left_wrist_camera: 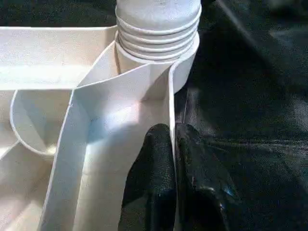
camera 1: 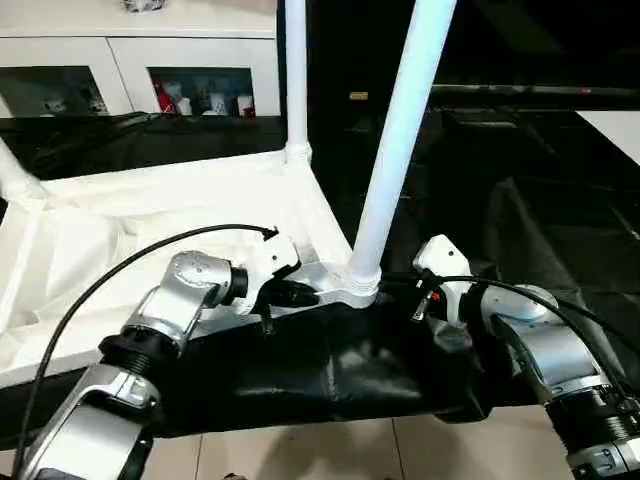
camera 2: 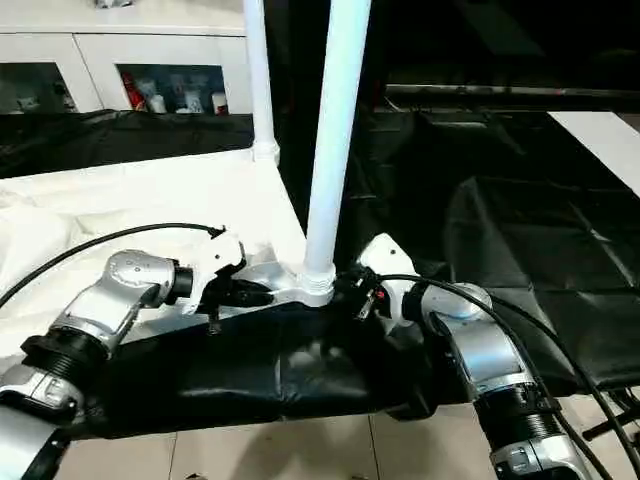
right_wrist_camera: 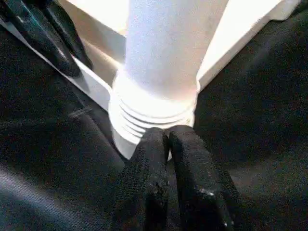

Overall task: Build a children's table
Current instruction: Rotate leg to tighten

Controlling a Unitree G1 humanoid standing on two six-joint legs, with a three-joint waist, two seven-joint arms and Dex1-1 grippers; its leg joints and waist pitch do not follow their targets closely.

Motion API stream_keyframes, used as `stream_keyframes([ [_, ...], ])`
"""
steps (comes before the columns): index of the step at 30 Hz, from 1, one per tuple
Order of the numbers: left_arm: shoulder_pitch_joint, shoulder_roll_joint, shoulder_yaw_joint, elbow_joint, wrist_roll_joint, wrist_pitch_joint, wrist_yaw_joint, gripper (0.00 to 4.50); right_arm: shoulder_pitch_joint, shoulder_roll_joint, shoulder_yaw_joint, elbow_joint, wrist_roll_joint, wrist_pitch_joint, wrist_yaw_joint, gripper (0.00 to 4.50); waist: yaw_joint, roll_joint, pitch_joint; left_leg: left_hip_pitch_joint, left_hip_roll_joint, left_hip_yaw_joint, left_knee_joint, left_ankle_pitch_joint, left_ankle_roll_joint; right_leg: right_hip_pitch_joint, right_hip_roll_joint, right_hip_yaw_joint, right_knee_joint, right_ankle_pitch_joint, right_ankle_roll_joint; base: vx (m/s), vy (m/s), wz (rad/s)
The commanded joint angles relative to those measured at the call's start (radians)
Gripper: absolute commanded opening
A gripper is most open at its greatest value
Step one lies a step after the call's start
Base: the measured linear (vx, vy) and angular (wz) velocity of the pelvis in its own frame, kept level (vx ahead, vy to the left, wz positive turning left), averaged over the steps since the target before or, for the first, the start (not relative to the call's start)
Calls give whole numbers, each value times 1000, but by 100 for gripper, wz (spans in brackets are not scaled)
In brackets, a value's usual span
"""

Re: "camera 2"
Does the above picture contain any white plastic table top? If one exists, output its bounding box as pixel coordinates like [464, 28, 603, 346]
[0, 149, 337, 371]

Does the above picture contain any white plastic table leg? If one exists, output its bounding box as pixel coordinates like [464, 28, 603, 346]
[302, 0, 374, 301]
[243, 0, 280, 164]

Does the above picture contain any black table mat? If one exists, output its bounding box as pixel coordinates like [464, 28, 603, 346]
[0, 107, 640, 441]

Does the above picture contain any dark metal rod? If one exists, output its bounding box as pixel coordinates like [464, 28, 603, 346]
[384, 83, 640, 99]

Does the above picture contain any white glass-door cabinet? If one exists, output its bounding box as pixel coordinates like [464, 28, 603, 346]
[0, 0, 254, 115]

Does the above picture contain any black backdrop cloth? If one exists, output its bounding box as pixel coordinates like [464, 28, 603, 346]
[264, 0, 640, 114]

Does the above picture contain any black stand base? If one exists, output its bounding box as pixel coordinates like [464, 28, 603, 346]
[582, 407, 640, 441]

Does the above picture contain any white flat board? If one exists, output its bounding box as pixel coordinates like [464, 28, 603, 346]
[547, 110, 640, 196]

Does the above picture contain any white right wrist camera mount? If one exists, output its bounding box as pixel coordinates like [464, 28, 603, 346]
[357, 232, 417, 329]

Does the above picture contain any black left wrist camera cable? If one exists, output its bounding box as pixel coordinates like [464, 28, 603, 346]
[0, 223, 226, 306]

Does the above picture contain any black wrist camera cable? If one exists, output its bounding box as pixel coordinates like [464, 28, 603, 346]
[369, 272, 640, 480]
[0, 223, 226, 306]

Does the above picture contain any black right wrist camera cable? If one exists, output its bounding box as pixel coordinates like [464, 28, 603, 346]
[369, 272, 640, 480]

